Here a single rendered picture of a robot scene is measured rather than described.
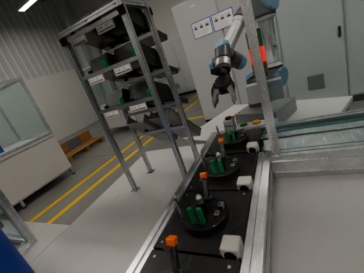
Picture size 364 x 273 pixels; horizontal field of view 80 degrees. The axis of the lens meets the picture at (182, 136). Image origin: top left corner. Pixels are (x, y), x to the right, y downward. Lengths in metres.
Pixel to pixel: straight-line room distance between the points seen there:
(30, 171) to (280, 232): 4.25
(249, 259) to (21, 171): 4.24
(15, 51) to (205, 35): 7.67
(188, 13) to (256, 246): 3.98
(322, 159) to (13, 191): 4.29
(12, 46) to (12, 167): 6.50
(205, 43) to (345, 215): 3.70
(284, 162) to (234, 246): 0.46
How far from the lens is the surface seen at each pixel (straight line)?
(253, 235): 0.62
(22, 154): 4.55
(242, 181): 0.74
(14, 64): 10.09
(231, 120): 1.01
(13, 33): 10.53
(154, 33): 1.02
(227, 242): 0.57
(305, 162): 0.92
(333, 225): 0.78
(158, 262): 0.63
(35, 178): 4.63
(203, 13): 4.16
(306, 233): 0.75
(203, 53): 4.19
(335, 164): 0.94
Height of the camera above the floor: 1.41
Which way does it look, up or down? 19 degrees down
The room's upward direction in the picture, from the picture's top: 20 degrees counter-clockwise
